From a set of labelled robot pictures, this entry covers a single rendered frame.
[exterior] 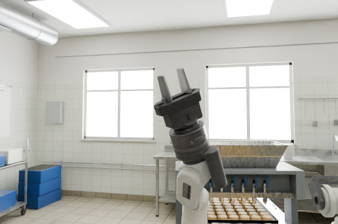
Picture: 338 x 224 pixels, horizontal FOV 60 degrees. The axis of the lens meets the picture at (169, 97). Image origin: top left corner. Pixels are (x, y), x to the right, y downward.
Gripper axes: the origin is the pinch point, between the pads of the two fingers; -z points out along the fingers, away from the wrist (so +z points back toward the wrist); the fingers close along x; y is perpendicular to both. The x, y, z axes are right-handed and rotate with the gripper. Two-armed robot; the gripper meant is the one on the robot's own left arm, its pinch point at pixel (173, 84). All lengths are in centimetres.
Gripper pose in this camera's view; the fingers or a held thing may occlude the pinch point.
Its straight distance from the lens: 67.9
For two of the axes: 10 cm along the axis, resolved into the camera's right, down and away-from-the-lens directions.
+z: 2.8, 9.3, 2.4
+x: 8.3, -3.6, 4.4
